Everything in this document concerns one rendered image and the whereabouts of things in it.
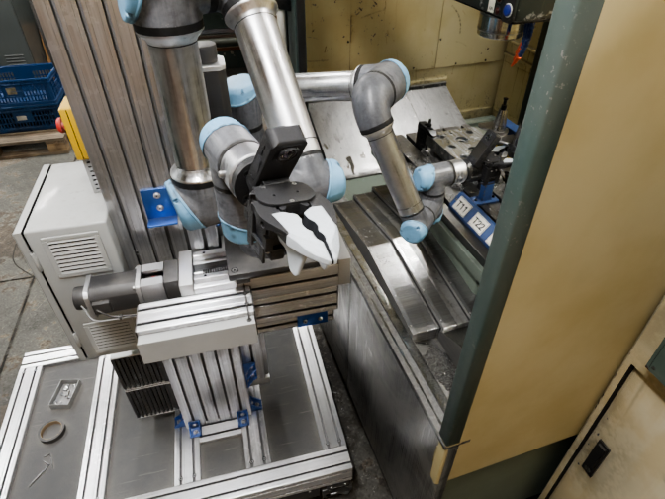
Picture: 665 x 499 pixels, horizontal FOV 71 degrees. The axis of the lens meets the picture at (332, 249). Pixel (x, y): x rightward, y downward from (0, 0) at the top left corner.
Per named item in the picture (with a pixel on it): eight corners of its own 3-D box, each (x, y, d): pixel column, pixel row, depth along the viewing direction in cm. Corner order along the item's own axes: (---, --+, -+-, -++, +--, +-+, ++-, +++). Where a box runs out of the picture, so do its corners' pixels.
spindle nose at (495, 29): (529, 40, 162) (539, 1, 154) (484, 41, 161) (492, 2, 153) (512, 28, 174) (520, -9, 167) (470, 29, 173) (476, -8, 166)
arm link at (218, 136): (247, 156, 78) (240, 107, 73) (273, 187, 71) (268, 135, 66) (201, 167, 76) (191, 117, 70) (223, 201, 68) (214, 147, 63)
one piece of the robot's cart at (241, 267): (195, 301, 110) (190, 281, 106) (193, 244, 127) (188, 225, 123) (341, 276, 117) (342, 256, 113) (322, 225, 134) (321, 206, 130)
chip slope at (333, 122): (344, 199, 232) (345, 151, 215) (307, 141, 281) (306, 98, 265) (501, 170, 253) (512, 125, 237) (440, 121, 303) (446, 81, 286)
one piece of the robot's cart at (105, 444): (-21, 587, 154) (-47, 570, 143) (39, 375, 218) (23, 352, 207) (352, 489, 178) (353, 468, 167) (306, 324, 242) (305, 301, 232)
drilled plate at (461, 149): (458, 175, 187) (461, 163, 184) (425, 144, 208) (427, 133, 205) (509, 166, 192) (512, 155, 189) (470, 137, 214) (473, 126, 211)
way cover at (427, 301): (415, 356, 157) (420, 325, 147) (331, 212, 223) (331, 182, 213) (492, 335, 164) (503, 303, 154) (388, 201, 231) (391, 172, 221)
